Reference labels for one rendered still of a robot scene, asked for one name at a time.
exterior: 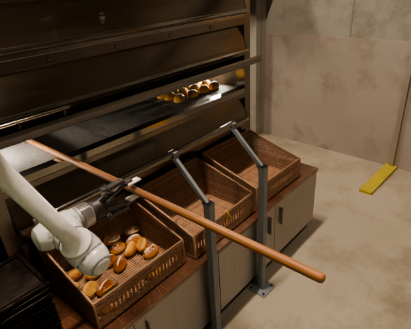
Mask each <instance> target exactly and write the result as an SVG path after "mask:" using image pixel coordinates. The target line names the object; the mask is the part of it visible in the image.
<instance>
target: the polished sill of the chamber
mask: <svg viewBox="0 0 411 329"><path fill-rule="evenodd" d="M244 92H245V88H244V87H237V88H234V89H231V90H229V91H226V92H224V93H221V94H219V95H216V96H214V97H211V98H209V99H206V100H204V101H201V102H198V103H196V104H193V105H191V106H188V107H186V108H183V109H180V110H178V111H176V112H172V113H171V114H168V115H165V116H162V117H160V118H157V119H154V120H153V121H150V122H147V123H144V124H142V125H139V126H137V127H135V128H132V129H129V130H127V131H124V132H122V133H119V134H116V135H114V136H111V137H109V138H106V139H104V140H101V141H99V142H96V143H94V144H91V145H89V146H86V147H84V148H81V149H78V150H76V151H73V152H70V153H68V154H66V155H69V156H71V157H73V158H75V159H77V160H79V161H82V160H84V159H87V158H89V157H92V156H94V155H96V154H99V153H102V152H103V151H106V150H108V149H111V148H114V147H116V146H118V145H120V144H123V143H125V142H128V141H130V140H133V139H135V138H138V137H139V136H142V135H144V134H147V133H150V132H151V131H154V130H157V129H159V128H161V127H164V126H166V125H169V124H171V123H173V122H175V121H178V120H180V119H183V118H185V117H188V116H191V115H193V114H195V113H197V112H200V111H202V110H205V109H207V108H209V107H212V106H215V105H216V104H219V103H221V102H224V101H227V100H228V99H231V98H233V97H236V96H238V95H240V94H243V93H244ZM70 165H72V164H71V163H68V162H66V161H64V160H62V159H60V158H55V159H52V160H51V161H48V162H45V163H42V164H40V165H37V166H34V167H33V168H29V169H27V170H24V171H22V172H19V174H20V175H21V176H23V177H24V178H25V179H26V180H27V181H28V182H32V181H34V180H37V179H39V178H41V177H44V176H47V175H48V174H51V173H53V172H56V171H58V170H61V169H63V168H65V167H68V166H70Z"/></svg>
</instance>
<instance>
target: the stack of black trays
mask: <svg viewBox="0 0 411 329"><path fill-rule="evenodd" d="M49 284H50V282H49V281H48V280H47V279H46V278H45V277H44V276H43V275H42V274H41V273H40V272H39V271H38V270H37V269H36V268H35V267H34V266H32V265H31V264H30V263H29V262H28V261H27V260H26V259H25V258H24V257H23V256H22V255H21V254H20V253H16V254H15V255H12V256H11V257H9V258H7V259H5V260H3V261H1V262H0V329H64V328H63V327H62V326H61V325H62V324H61V319H60V316H59V315H58V314H59V312H58V310H57V308H56V307H55V304H54V302H55V301H54V300H53V299H52V296H53V294H52V293H51V292H50V291H49V288H48V287H47V285H49Z"/></svg>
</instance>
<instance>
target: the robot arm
mask: <svg viewBox="0 0 411 329"><path fill-rule="evenodd" d="M140 180H141V178H139V177H135V178H132V179H130V178H129V179H127V180H123V179H121V178H119V179H118V180H115V181H114V182H112V183H110V184H109V185H107V186H105V187H101V188H100V189H99V190H100V191H101V192H100V196H99V197H98V198H94V199H93V200H90V201H89V202H82V203H81V204H79V205H77V206H75V207H72V208H71V209H68V210H63V211H60V212H58V211H57V210H56V209H55V208H54V207H53V206H52V205H51V204H50V203H49V202H48V201H47V200H46V199H45V198H44V197H43V196H42V195H41V194H40V193H39V192H38V191H37V190H36V189H35V188H34V187H33V186H32V185H31V184H30V183H29V182H28V181H27V180H26V179H25V178H24V177H23V176H21V175H20V174H19V173H18V172H17V171H16V170H15V169H14V168H13V167H12V165H11V164H10V163H9V162H8V161H7V160H6V159H5V158H4V157H3V156H2V154H1V153H0V189H2V190H3V191H4V192H5V193H6V194H7V195H8V196H9V197H10V198H12V199H13V200H14V201H15V202H16V203H18V204H19V205H20V206H21V207H22V208H23V209H24V210H25V211H26V212H28V213H29V214H30V215H31V216H32V217H34V218H35V219H36V220H37V221H38V222H39V224H38V225H37V226H35V227H34V228H33V229H32V231H31V239H32V241H33V243H34V245H35V246H36V247H37V249H38V250H39V251H51V250H53V249H57V250H60V252H61V254H62V255H63V256H64V258H65V259H66V260H67V261H68V263H69V264H71V265H72V266H73V267H74V268H76V269H77V270H78V271H80V272H81V273H83V274H85V275H88V276H91V277H95V276H97V275H100V274H102V273H104V272H105V271H106V270H107V268H108V267H109V265H110V261H111V256H110V252H109V250H108V248H107V247H106V246H105V245H104V244H103V243H102V242H101V240H100V239H99V238H98V237H97V236H96V235H95V234H93V233H92V232H91V231H90V230H87V228H88V227H90V226H91V225H94V224H95V223H96V221H97V220H98V219H100V218H102V217H104V216H106V218H107V219H109V220H111V219H112V218H113V217H115V216H116V215H119V214H120V213H123V212H125V211H127V210H129V208H130V207H129V205H130V203H132V202H134V201H135V200H136V198H138V197H139V196H137V195H135V194H132V195H130V196H128V197H127V198H126V200H123V201H119V202H113V199H114V198H115V195H117V194H118V193H119V192H120V191H121V190H122V189H123V188H125V187H129V186H131V185H133V184H135V183H137V182H138V181H140ZM111 190H112V191H111ZM108 191H110V192H109V193H108ZM105 193H107V194H106V195H104V194H105ZM118 207H119V208H118ZM115 208H117V209H115ZM112 209H115V210H113V211H110V210H112Z"/></svg>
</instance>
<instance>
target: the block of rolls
mask: <svg viewBox="0 0 411 329"><path fill-rule="evenodd" d="M200 86H201V87H200ZM218 88H219V83H218V82H215V81H213V82H210V81H209V80H204V81H203V82H198V83H196V84H193V85H191V86H187V87H184V88H181V89H178V90H175V91H172V92H169V93H166V94H163V95H160V96H158V97H157V98H158V99H164V100H165V101H171V100H174V102H175V103H180V102H183V101H184V100H185V95H187V97H188V98H189V99H193V98H196V97H197V96H198V93H199V94H204V93H208V92H209V90H213V89H218ZM189 90H190V91H189ZM176 94H177V95H176Z"/></svg>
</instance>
